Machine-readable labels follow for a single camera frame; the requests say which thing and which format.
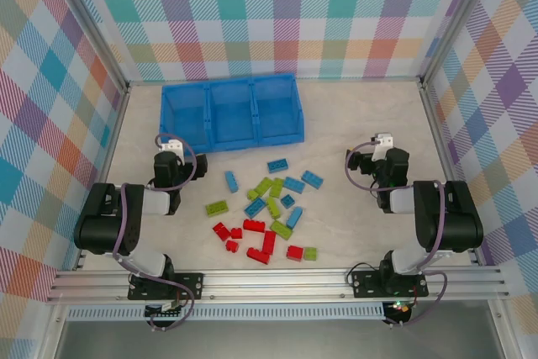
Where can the long green lego brick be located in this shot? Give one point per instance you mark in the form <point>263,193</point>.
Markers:
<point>217,208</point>

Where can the small green lego brick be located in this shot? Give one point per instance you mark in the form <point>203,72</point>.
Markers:
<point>310,254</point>
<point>252,194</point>

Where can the small red lego brick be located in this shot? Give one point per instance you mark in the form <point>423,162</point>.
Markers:
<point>236,233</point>
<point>231,246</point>

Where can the long red lego brick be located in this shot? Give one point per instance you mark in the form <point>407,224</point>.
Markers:
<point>254,225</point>

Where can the small blue lego brick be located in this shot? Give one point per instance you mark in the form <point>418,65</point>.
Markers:
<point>287,200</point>

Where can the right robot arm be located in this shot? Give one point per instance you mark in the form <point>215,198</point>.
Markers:
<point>454,224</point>

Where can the blue plastic bin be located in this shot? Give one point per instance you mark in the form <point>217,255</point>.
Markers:
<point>185,123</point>
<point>233,119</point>
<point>277,113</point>

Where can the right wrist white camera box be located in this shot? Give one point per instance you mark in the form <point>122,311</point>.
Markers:
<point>384,140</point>

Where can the aluminium side rail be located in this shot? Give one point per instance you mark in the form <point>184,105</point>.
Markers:
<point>440,144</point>
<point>110,153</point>

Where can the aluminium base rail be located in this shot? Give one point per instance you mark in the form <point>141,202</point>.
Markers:
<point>273,285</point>

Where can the aluminium frame post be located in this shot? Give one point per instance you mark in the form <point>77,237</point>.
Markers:
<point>458,18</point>
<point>90,22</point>

